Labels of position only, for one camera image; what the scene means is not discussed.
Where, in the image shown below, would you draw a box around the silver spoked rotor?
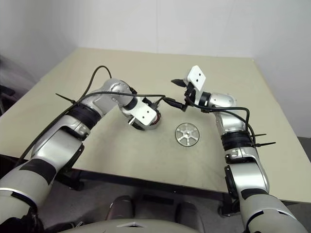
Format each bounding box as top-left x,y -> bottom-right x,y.
174,122 -> 201,147

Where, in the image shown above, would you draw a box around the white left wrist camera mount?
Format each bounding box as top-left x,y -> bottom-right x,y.
121,96 -> 157,127

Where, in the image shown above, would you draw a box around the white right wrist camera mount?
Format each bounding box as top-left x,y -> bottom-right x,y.
186,65 -> 207,107

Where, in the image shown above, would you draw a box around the dark rounded shape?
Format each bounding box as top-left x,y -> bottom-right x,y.
106,196 -> 137,223
174,201 -> 205,229

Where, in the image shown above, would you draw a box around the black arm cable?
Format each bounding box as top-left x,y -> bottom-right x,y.
18,65 -> 168,162
186,97 -> 256,146

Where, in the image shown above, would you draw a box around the silver robot torso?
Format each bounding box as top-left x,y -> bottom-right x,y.
47,219 -> 202,233

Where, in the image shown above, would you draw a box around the silver motor housing copper windings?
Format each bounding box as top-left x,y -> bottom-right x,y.
145,109 -> 163,130

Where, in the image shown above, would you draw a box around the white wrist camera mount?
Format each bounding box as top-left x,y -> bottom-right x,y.
121,96 -> 157,127
186,65 -> 207,107

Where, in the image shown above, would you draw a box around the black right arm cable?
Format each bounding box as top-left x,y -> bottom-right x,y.
186,97 -> 256,146

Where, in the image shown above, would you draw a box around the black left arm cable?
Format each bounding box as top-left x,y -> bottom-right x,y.
18,65 -> 168,162

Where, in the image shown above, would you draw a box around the black left arm cable tie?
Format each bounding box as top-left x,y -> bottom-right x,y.
55,93 -> 80,107

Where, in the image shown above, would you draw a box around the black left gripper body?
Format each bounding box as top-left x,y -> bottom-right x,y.
128,117 -> 146,133

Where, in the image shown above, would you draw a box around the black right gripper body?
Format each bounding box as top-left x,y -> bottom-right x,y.
183,82 -> 199,109

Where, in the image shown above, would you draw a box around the black table frame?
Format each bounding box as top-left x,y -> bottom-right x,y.
57,168 -> 242,217

